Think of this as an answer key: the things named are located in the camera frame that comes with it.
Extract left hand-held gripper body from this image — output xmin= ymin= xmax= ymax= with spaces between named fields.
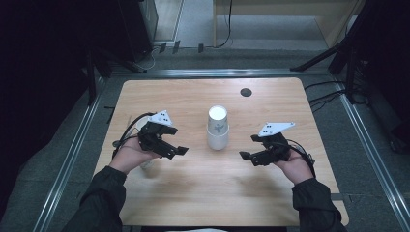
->
xmin=137 ymin=109 xmax=174 ymax=159

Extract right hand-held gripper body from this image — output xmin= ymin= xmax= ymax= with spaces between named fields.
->
xmin=252 ymin=121 xmax=296 ymax=167

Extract white plastic cup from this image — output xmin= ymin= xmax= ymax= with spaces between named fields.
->
xmin=206 ymin=125 xmax=230 ymax=151

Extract person's right hand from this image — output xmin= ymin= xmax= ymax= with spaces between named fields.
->
xmin=274 ymin=150 xmax=314 ymax=186

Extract person's left hand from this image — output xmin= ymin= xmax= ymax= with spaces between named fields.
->
xmin=109 ymin=137 xmax=161 ymax=177

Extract person's white clothing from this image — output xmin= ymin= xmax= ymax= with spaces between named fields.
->
xmin=163 ymin=227 xmax=230 ymax=232

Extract black tripod stand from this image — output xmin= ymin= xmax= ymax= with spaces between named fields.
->
xmin=85 ymin=47 xmax=146 ymax=105
xmin=289 ymin=18 xmax=368 ymax=104

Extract black cabinet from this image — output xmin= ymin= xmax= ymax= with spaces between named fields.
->
xmin=117 ymin=0 xmax=159 ymax=63

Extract light wooden furniture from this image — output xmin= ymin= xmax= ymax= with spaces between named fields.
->
xmin=212 ymin=0 xmax=366 ymax=49

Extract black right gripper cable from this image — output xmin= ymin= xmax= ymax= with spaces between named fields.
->
xmin=286 ymin=138 xmax=317 ymax=179

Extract white floor cable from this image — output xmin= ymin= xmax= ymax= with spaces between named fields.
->
xmin=134 ymin=44 xmax=162 ymax=72

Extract black floor cable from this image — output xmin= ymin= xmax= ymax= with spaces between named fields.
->
xmin=308 ymin=90 xmax=346 ymax=113
xmin=304 ymin=80 xmax=346 ymax=92

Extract metal floor rail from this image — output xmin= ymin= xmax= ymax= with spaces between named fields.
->
xmin=109 ymin=68 xmax=330 ymax=79
xmin=32 ymin=75 xmax=109 ymax=232
xmin=333 ymin=75 xmax=410 ymax=232

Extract black hanging cable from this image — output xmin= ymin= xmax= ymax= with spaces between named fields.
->
xmin=216 ymin=0 xmax=234 ymax=49

